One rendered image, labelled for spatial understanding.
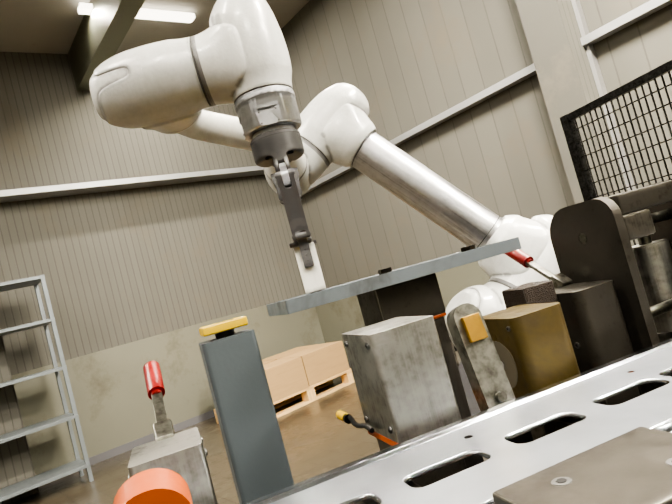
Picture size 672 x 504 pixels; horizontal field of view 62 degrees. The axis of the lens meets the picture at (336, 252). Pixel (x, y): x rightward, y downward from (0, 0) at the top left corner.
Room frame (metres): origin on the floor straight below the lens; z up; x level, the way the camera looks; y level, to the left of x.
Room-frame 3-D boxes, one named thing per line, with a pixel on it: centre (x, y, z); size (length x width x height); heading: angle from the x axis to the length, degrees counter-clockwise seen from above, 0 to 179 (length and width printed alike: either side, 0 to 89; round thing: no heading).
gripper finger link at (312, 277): (0.80, 0.04, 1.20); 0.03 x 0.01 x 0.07; 93
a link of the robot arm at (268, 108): (0.81, 0.04, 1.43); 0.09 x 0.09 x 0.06
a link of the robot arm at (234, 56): (0.81, 0.06, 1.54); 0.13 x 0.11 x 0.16; 92
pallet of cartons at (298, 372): (6.26, 0.95, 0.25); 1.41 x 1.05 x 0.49; 128
